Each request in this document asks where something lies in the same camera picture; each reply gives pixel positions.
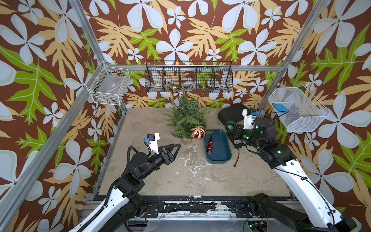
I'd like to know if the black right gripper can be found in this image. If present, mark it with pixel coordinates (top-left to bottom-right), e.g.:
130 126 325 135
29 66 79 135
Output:
225 122 264 153

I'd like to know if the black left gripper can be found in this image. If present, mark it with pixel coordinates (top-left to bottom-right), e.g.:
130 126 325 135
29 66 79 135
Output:
140 142 178 180

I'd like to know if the red gold striped ball ornament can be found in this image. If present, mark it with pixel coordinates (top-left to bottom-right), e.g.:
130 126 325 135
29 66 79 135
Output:
191 126 206 140

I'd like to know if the small green christmas tree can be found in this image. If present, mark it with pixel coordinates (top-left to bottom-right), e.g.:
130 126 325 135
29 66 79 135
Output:
166 94 211 140

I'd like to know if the green glitter ball ornament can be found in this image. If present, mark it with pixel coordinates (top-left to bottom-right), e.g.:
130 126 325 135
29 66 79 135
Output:
225 121 235 131

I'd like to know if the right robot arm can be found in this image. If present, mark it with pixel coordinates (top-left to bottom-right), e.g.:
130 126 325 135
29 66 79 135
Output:
225 117 357 232

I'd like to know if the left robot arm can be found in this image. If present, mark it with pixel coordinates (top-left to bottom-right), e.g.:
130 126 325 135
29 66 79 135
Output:
71 144 181 232

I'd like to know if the round wooden tree base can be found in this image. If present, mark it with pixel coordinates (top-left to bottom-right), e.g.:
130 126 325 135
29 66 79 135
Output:
182 138 192 146

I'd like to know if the black power adapter with label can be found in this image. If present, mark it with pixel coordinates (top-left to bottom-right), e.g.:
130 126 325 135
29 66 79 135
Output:
229 127 244 149

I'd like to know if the teal plastic bin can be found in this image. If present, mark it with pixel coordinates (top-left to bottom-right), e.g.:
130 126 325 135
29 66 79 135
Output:
203 130 232 164

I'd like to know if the red ornament in bin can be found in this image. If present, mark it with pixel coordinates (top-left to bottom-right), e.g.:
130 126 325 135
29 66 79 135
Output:
206 136 213 155

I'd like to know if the blue object in basket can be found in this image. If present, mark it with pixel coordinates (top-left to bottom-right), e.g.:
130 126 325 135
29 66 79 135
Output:
273 104 289 113

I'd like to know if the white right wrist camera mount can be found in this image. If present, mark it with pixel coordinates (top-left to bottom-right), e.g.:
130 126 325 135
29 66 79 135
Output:
242 108 258 130

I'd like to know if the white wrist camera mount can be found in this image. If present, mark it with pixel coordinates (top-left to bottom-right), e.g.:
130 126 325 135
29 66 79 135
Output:
144 133 160 157
242 108 258 130

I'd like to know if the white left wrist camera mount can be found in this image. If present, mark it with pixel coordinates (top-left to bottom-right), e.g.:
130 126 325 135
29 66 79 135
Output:
144 133 160 157

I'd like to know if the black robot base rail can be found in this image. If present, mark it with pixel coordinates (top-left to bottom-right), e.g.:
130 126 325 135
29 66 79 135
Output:
134 195 252 218

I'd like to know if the white wire basket right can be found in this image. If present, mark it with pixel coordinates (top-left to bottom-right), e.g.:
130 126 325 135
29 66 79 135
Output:
268 84 330 133

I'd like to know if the white wire basket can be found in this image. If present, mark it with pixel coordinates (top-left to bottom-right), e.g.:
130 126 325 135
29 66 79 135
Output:
268 84 330 133
87 61 130 106

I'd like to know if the black wire basket shelf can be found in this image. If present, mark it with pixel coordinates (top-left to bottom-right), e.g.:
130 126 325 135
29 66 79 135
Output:
145 61 233 93

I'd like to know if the white wire basket left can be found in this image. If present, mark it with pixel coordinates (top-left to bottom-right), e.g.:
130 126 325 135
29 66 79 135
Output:
87 61 130 106

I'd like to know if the aluminium frame post right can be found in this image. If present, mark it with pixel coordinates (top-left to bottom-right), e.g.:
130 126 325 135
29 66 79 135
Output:
258 0 330 111

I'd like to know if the aluminium frame post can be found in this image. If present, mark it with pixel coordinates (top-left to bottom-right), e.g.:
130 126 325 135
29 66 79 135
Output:
258 0 330 111
69 1 128 115

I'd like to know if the aluminium frame post left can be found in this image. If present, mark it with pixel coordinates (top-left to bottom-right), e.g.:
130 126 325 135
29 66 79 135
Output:
69 1 128 115

